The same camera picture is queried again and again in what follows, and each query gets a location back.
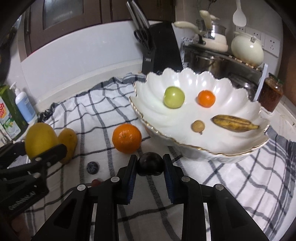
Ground checkered white-grey kitchen towel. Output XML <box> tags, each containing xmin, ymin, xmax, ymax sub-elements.
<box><xmin>24</xmin><ymin>75</ymin><xmax>295</xmax><ymax>240</ymax></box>

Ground metal corner shelf rack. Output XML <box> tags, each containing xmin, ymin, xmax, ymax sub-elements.
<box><xmin>180</xmin><ymin>37</ymin><xmax>268</xmax><ymax>101</ymax></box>

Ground steel pot lid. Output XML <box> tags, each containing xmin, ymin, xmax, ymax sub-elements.
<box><xmin>228</xmin><ymin>73</ymin><xmax>255</xmax><ymax>91</ymax></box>

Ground yellow-brown mango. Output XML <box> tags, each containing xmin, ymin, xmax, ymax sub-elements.
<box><xmin>58</xmin><ymin>128</ymin><xmax>78</xmax><ymax>165</ymax></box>

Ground white wall power outlets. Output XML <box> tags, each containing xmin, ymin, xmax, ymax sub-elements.
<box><xmin>235</xmin><ymin>26</ymin><xmax>280</xmax><ymax>57</ymax></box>

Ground dark purple plum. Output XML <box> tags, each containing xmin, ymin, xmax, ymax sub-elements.
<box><xmin>137</xmin><ymin>152</ymin><xmax>164</xmax><ymax>176</ymax></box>

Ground blue pump soap bottle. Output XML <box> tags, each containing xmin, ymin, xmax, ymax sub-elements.
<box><xmin>10</xmin><ymin>82</ymin><xmax>38</xmax><ymax>125</ymax></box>

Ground dark wooden cabinet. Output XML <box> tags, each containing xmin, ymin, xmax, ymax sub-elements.
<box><xmin>23</xmin><ymin>0</ymin><xmax>176</xmax><ymax>56</ymax></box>

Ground small brown longan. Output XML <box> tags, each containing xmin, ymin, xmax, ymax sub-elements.
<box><xmin>191</xmin><ymin>120</ymin><xmax>205</xmax><ymax>134</ymax></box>

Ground small dark grape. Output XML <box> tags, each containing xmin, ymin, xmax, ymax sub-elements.
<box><xmin>86</xmin><ymin>161</ymin><xmax>100</xmax><ymax>175</ymax></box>

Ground large stainless steel pot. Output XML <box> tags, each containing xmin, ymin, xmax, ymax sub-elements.
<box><xmin>184</xmin><ymin>46</ymin><xmax>226</xmax><ymax>75</ymax></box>

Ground white scalloped ceramic bowl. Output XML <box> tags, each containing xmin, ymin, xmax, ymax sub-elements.
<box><xmin>130</xmin><ymin>68</ymin><xmax>270</xmax><ymax>163</ymax></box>

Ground cream ceramic casserole pot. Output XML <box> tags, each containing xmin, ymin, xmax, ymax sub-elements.
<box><xmin>231</xmin><ymin>32</ymin><xmax>264</xmax><ymax>67</ymax></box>

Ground green apple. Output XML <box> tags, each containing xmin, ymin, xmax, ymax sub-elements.
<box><xmin>163</xmin><ymin>86</ymin><xmax>185</xmax><ymax>108</ymax></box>

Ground small orange mandarin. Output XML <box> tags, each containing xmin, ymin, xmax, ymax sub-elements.
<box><xmin>197</xmin><ymin>90</ymin><xmax>216</xmax><ymax>108</ymax></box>

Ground brown-red date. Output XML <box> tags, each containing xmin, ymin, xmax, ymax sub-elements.
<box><xmin>91</xmin><ymin>179</ymin><xmax>101</xmax><ymax>187</ymax></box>

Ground steel knife handles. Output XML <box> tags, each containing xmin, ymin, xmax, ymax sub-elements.
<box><xmin>126</xmin><ymin>1</ymin><xmax>150</xmax><ymax>30</ymax></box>

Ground brown wooden cutting board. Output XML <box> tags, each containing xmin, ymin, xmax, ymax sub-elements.
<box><xmin>278</xmin><ymin>23</ymin><xmax>296</xmax><ymax>105</ymax></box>

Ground large orange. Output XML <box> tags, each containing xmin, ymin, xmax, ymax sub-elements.
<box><xmin>112</xmin><ymin>123</ymin><xmax>142</xmax><ymax>154</ymax></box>

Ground green dish soap bottle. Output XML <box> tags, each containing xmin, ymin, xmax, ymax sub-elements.
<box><xmin>1</xmin><ymin>85</ymin><xmax>28</xmax><ymax>141</ymax></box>

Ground glass jar of sauce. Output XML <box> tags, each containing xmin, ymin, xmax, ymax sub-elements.
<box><xmin>258</xmin><ymin>73</ymin><xmax>283</xmax><ymax>113</ymax></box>

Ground black knife block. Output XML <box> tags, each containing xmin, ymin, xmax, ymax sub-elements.
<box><xmin>142</xmin><ymin>21</ymin><xmax>183</xmax><ymax>75</ymax></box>

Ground overripe yellow-brown banana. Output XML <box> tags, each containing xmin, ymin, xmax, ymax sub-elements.
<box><xmin>211</xmin><ymin>114</ymin><xmax>259</xmax><ymax>133</ymax></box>

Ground black-handled scissors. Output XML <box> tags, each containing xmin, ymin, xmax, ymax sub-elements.
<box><xmin>133</xmin><ymin>28</ymin><xmax>153</xmax><ymax>51</ymax></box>

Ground yellow lemon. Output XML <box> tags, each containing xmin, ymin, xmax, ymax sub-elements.
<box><xmin>25</xmin><ymin>123</ymin><xmax>59</xmax><ymax>160</ymax></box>

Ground cream saucepan with handle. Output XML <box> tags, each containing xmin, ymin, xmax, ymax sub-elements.
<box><xmin>174</xmin><ymin>21</ymin><xmax>228</xmax><ymax>53</ymax></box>

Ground white rice spoon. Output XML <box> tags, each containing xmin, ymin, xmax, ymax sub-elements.
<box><xmin>232</xmin><ymin>0</ymin><xmax>247</xmax><ymax>27</ymax></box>

